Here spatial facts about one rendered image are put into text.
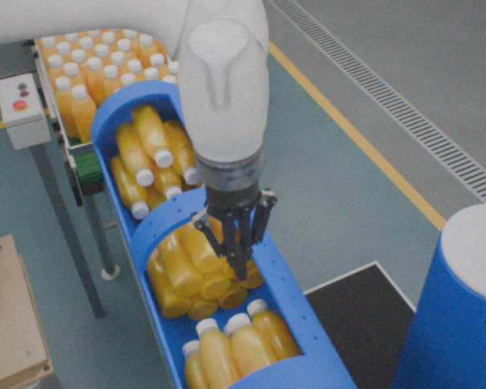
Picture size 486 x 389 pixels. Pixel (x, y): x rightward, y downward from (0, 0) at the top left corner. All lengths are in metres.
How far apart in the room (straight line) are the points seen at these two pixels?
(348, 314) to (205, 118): 1.70
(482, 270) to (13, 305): 0.97
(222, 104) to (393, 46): 3.29
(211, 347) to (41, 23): 0.62
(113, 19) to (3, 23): 0.14
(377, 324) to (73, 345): 1.17
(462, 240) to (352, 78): 2.30
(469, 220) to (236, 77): 0.92
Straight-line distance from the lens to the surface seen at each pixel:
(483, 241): 1.44
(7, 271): 1.37
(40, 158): 1.89
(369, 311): 2.33
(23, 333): 1.28
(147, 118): 1.46
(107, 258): 2.55
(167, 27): 0.80
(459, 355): 1.54
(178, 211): 1.17
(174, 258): 1.22
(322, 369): 0.99
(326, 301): 2.33
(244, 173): 0.75
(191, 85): 0.67
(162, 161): 1.39
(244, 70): 0.65
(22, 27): 0.75
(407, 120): 3.35
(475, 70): 3.82
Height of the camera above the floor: 2.09
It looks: 46 degrees down
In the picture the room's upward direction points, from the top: 3 degrees counter-clockwise
